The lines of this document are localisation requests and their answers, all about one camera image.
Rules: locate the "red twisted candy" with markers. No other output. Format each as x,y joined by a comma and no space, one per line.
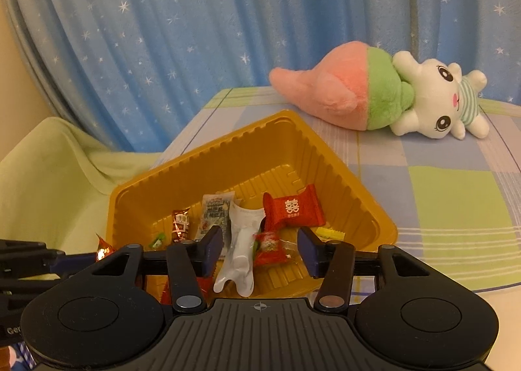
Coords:
105,251

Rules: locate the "yellow candy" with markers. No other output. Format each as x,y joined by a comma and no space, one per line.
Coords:
331,234

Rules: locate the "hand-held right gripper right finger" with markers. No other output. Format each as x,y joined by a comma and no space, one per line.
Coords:
309,253

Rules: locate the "silver snack packet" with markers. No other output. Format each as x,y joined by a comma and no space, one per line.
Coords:
240,257

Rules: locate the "orange plastic tray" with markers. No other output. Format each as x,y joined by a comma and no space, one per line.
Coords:
264,151

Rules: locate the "red foil patterned candy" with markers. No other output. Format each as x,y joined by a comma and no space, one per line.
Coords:
181,224

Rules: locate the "light green blanket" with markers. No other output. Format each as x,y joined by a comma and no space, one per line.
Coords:
49,175

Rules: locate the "rabbit plush with pink peach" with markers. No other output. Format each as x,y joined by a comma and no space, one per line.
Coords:
366,86

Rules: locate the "blue star-print curtain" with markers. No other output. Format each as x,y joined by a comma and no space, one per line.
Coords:
183,29

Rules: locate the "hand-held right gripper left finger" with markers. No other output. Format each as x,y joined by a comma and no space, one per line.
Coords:
213,249

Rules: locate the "dark sesame snack packet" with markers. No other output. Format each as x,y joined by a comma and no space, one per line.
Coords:
215,212

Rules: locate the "small red candy packet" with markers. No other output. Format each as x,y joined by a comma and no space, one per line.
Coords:
268,249

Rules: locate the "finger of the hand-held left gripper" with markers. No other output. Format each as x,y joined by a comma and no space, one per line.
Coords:
28,283
77,260

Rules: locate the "red square snack packet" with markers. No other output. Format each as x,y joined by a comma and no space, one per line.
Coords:
293,208

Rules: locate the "green-ended candy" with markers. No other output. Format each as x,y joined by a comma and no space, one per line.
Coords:
158,241

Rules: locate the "blue white patterned object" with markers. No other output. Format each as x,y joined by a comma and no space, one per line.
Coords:
20,356

